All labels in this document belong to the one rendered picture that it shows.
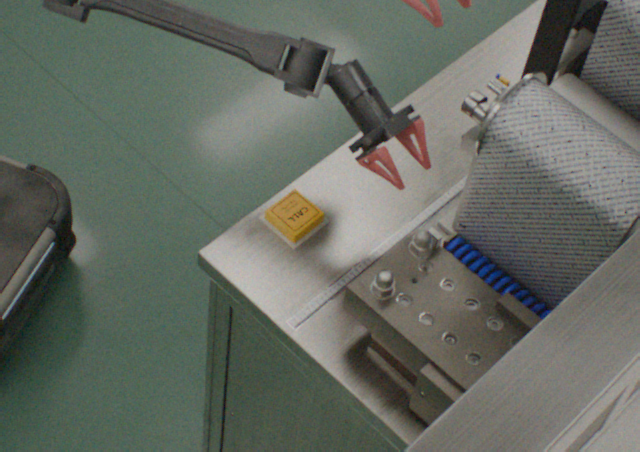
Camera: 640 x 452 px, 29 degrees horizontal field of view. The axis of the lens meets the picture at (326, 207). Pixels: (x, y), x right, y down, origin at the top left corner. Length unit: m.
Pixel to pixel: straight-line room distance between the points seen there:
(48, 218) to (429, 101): 1.01
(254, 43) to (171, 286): 1.25
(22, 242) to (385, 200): 1.02
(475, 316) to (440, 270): 0.09
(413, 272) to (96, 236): 1.41
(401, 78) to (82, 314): 1.13
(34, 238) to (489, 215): 1.29
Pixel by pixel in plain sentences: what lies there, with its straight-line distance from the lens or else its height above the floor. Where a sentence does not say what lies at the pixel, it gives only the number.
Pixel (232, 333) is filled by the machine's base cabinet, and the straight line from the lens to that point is 2.11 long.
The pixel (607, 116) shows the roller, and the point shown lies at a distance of 1.85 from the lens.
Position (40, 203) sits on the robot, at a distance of 2.90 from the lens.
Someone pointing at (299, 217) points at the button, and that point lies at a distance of 2.03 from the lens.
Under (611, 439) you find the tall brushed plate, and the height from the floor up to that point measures 1.44.
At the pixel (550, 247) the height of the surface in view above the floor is 1.15.
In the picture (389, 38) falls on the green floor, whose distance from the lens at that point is 3.62.
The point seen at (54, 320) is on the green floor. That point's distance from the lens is 3.01.
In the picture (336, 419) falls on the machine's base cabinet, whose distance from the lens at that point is 2.01.
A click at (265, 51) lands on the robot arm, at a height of 1.19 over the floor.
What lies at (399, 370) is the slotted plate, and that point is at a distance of 1.91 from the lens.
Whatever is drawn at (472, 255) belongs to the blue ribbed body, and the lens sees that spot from 1.89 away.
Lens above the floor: 2.56
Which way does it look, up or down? 53 degrees down
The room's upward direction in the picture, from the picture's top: 9 degrees clockwise
